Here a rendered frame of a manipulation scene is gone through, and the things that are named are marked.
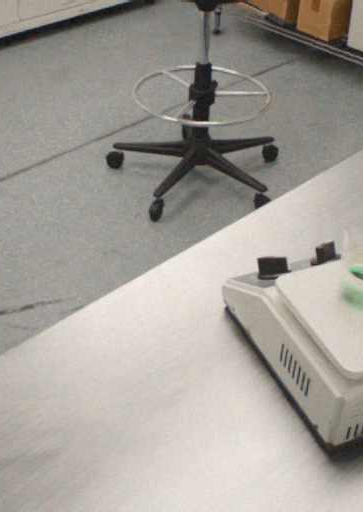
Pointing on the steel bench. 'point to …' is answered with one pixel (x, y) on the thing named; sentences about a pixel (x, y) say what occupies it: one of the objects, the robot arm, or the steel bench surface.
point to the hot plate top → (328, 318)
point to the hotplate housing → (303, 366)
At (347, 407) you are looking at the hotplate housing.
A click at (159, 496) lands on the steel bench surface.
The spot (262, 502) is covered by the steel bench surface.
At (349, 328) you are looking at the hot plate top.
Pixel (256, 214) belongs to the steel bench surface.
